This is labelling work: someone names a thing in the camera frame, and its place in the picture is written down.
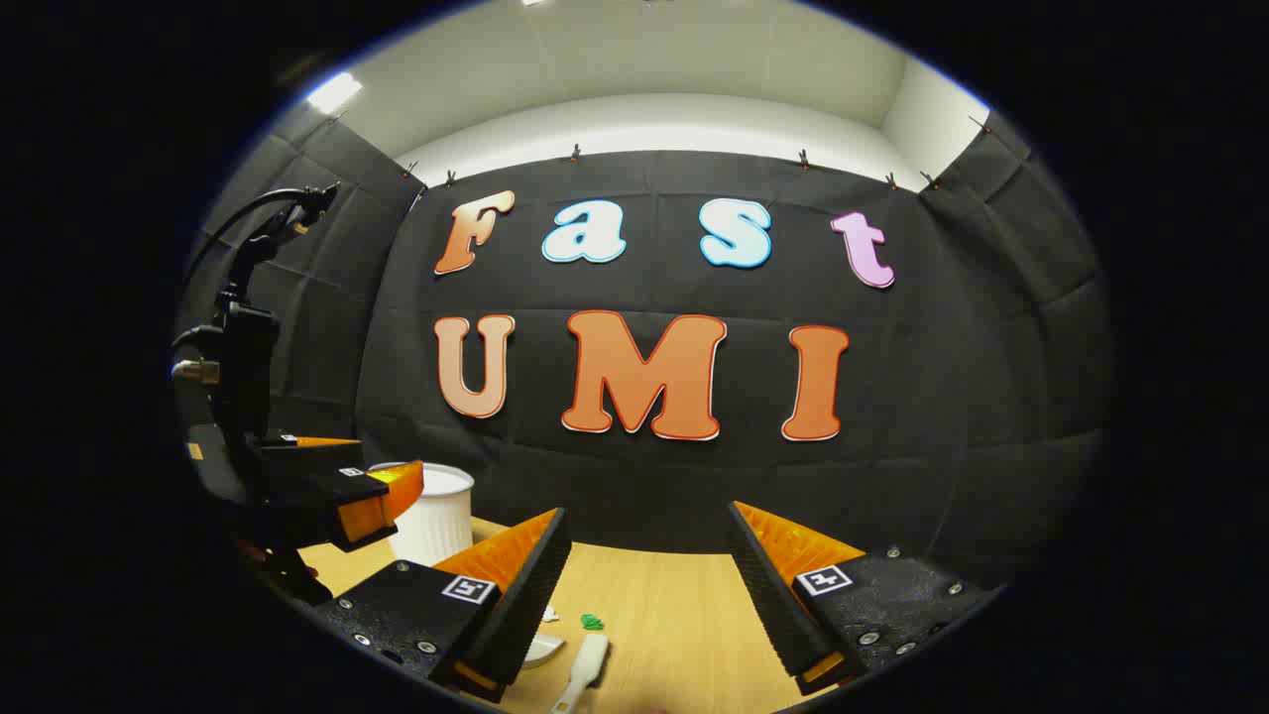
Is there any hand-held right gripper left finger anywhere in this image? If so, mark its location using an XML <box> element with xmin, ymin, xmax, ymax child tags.
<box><xmin>315</xmin><ymin>508</ymin><xmax>573</xmax><ymax>703</ymax></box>

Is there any small grey broom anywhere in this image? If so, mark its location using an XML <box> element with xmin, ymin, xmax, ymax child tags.
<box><xmin>550</xmin><ymin>633</ymin><xmax>610</xmax><ymax>714</ymax></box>

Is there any ceiling light panel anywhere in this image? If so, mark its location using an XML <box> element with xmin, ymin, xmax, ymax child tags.
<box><xmin>305</xmin><ymin>71</ymin><xmax>364</xmax><ymax>115</ymax></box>

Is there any wooden desktop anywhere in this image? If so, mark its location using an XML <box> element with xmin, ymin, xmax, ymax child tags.
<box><xmin>297</xmin><ymin>516</ymin><xmax>864</xmax><ymax>714</ymax></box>

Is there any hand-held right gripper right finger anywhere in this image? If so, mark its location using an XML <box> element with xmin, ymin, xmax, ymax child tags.
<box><xmin>727</xmin><ymin>501</ymin><xmax>997</xmax><ymax>695</ymax></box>

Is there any white ribbed garbage bin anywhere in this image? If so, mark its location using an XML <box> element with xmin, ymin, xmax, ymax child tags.
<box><xmin>369</xmin><ymin>462</ymin><xmax>475</xmax><ymax>566</ymax></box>

